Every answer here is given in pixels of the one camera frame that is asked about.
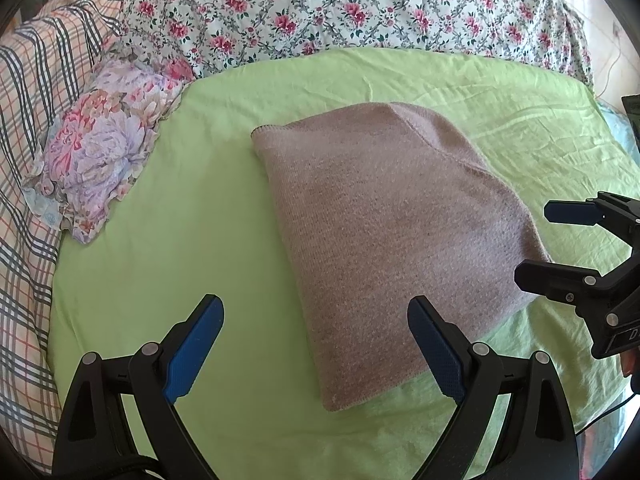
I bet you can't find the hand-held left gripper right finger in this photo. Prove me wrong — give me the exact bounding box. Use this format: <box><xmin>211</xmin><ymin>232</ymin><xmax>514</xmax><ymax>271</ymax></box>
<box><xmin>407</xmin><ymin>296</ymin><xmax>581</xmax><ymax>480</ymax></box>

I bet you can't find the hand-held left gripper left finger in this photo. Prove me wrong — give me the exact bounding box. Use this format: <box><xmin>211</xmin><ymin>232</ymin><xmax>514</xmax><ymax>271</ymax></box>
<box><xmin>51</xmin><ymin>294</ymin><xmax>224</xmax><ymax>480</ymax></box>

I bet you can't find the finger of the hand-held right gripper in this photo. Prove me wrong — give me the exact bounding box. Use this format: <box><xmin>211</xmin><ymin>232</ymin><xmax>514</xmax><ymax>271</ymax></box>
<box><xmin>545</xmin><ymin>191</ymin><xmax>640</xmax><ymax>248</ymax></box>
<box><xmin>514</xmin><ymin>259</ymin><xmax>640</xmax><ymax>328</ymax></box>

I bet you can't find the pink knitted sweater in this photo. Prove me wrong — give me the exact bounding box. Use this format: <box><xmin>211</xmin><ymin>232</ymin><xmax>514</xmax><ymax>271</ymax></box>
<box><xmin>250</xmin><ymin>101</ymin><xmax>553</xmax><ymax>413</ymax></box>

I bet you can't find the light blue cloth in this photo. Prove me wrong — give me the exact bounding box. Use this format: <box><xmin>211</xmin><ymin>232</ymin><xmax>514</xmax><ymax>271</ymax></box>
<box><xmin>595</xmin><ymin>99</ymin><xmax>637</xmax><ymax>157</ymax></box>

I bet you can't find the light green bed sheet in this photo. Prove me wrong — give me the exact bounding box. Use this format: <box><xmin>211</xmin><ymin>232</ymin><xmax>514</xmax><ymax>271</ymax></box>
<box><xmin>47</xmin><ymin>47</ymin><xmax>640</xmax><ymax>480</ymax></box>

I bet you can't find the dark green object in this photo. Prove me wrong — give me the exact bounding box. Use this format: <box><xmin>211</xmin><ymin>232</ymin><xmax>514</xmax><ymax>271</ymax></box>
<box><xmin>621</xmin><ymin>94</ymin><xmax>640</xmax><ymax>138</ymax></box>

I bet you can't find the purple pink floral pillow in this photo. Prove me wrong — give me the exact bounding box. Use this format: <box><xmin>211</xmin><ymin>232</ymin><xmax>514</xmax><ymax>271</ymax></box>
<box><xmin>22</xmin><ymin>42</ymin><xmax>196</xmax><ymax>245</ymax></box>

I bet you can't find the plaid blanket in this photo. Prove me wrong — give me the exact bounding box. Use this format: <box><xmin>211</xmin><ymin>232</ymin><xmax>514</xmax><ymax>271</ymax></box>
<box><xmin>0</xmin><ymin>0</ymin><xmax>126</xmax><ymax>476</ymax></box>

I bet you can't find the white red floral quilt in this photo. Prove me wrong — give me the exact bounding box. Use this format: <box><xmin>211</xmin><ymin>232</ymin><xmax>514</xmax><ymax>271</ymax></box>
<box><xmin>107</xmin><ymin>0</ymin><xmax>596</xmax><ymax>87</ymax></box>

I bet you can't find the black cable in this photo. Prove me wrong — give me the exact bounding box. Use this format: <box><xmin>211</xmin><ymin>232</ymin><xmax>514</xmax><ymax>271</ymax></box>
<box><xmin>574</xmin><ymin>391</ymin><xmax>638</xmax><ymax>437</ymax></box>

